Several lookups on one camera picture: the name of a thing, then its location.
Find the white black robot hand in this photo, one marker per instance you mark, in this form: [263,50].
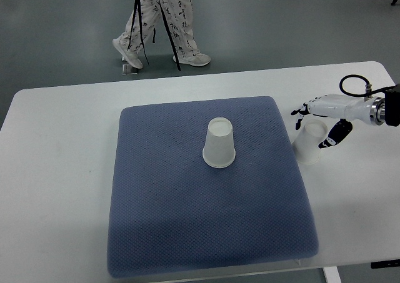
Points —
[345,109]

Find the white paper cup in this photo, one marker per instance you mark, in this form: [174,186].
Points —
[218,151]
[306,144]

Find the black table control panel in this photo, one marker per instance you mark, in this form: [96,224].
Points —
[385,264]

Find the white paper cup on cushion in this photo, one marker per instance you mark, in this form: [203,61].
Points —
[218,151]

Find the white table leg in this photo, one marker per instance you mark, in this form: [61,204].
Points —
[331,275]

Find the blue grey cushion pad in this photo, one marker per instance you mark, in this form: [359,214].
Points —
[171,212]

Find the person in patterned trousers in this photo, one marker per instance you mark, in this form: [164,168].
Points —
[177,17]

